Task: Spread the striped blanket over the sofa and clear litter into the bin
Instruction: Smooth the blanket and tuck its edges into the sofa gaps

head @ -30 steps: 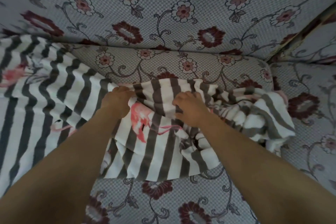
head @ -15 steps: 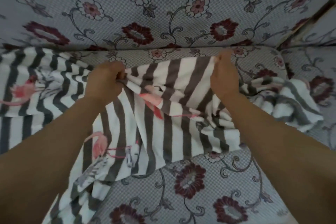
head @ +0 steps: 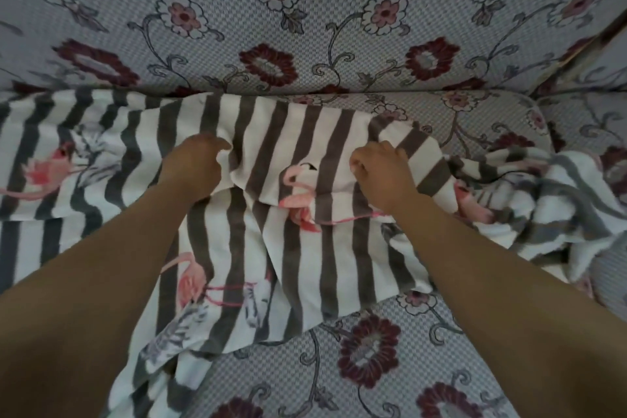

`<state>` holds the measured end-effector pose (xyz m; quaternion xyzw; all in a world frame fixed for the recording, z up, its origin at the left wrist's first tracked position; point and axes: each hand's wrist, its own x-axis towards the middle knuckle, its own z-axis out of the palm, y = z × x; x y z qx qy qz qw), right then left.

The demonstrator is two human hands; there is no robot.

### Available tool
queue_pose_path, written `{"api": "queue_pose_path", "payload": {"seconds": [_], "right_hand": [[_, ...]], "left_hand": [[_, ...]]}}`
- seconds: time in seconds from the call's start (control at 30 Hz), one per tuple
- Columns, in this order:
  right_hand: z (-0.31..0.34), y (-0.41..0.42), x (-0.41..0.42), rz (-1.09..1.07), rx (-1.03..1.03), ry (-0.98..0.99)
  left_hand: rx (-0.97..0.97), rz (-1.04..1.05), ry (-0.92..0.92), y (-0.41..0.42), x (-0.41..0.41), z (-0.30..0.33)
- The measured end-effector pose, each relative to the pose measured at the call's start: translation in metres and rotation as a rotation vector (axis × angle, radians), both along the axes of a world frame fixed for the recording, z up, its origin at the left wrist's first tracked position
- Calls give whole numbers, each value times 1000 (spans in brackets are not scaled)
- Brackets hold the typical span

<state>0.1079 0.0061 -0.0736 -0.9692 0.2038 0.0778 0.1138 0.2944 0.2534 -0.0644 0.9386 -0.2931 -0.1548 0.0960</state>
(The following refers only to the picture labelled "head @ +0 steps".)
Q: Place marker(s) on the person's left hand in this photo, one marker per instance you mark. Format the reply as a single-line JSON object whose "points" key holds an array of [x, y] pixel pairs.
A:
{"points": [[190, 168]]}

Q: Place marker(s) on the person's right hand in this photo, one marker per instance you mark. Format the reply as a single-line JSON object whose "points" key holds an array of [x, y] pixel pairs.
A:
{"points": [[384, 177]]}

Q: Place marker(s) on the person's right fingers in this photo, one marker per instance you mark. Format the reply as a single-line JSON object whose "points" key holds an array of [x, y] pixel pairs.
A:
{"points": [[359, 163]]}

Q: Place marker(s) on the person's left thumb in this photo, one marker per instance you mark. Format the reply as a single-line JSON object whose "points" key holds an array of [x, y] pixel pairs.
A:
{"points": [[218, 143]]}

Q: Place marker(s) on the striped flamingo print blanket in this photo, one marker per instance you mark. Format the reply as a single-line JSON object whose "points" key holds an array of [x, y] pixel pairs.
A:
{"points": [[294, 217]]}

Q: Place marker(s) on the person's right forearm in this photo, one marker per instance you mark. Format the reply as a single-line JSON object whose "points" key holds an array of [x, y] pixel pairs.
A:
{"points": [[509, 315]]}

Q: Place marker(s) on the person's left forearm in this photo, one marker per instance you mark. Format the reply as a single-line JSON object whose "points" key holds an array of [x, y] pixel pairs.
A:
{"points": [[93, 305]]}

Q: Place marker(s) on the floral patterned sofa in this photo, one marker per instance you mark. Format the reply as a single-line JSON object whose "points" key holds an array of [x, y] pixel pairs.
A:
{"points": [[313, 16]]}

